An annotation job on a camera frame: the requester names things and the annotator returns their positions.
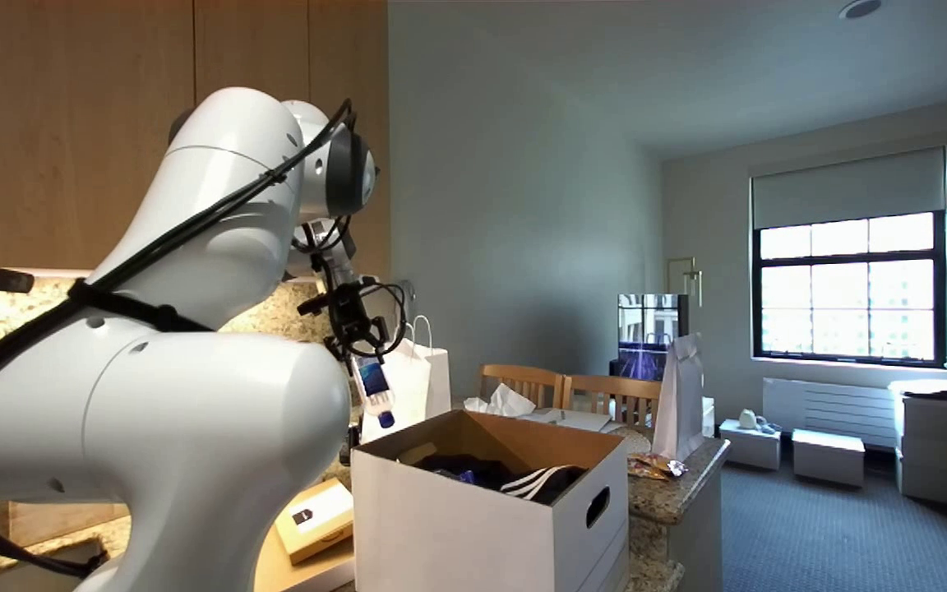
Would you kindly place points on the wooden chair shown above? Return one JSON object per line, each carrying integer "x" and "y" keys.
{"x": 527, "y": 385}
{"x": 624, "y": 394}

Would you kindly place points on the white radiator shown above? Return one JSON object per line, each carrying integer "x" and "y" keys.
{"x": 830, "y": 411}

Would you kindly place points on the white cardboard storage box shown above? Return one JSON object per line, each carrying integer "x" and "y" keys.
{"x": 474, "y": 536}

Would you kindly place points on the wooden cutting board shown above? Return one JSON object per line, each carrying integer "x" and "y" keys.
{"x": 313, "y": 576}

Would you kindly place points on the tall narrow white bag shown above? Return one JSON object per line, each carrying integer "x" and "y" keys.
{"x": 679, "y": 400}

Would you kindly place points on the clear plastic water bottle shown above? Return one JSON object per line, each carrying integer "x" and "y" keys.
{"x": 376, "y": 394}

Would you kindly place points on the white side cabinet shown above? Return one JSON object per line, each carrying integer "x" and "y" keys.
{"x": 933, "y": 444}

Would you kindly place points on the round ceiling light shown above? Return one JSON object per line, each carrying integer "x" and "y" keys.
{"x": 858, "y": 6}

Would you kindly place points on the black framed window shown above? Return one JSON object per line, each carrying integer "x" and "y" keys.
{"x": 851, "y": 288}

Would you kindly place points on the black white striped sandal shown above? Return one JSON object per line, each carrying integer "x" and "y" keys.
{"x": 544, "y": 482}

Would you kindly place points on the white square ottoman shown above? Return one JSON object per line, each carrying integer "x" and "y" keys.
{"x": 751, "y": 447}
{"x": 828, "y": 458}

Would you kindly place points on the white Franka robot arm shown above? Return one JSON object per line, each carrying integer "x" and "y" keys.
{"x": 166, "y": 437}

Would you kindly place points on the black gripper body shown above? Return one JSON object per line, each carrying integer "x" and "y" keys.
{"x": 360, "y": 321}

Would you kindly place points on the wooden wall cabinets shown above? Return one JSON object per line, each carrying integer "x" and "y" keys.
{"x": 56, "y": 119}

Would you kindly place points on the white roller blind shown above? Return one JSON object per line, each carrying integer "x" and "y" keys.
{"x": 851, "y": 189}

